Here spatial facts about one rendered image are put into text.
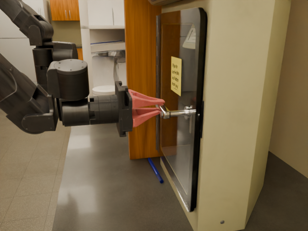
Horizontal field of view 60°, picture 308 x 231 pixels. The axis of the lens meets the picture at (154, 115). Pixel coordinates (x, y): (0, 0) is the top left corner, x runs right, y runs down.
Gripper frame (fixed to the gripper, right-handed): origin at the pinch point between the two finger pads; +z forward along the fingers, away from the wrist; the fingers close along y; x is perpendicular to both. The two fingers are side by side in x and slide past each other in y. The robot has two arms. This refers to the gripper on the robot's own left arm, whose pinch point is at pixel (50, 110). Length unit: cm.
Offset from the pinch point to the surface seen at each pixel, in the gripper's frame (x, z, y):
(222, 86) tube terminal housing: -46, -16, 36
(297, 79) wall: -18, -10, 76
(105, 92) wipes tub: 26.9, 1.7, 18.9
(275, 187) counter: -34, 16, 61
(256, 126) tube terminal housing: -46, -8, 44
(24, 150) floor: 216, 110, -70
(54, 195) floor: 118, 110, -25
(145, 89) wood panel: -9.2, -7.6, 29.7
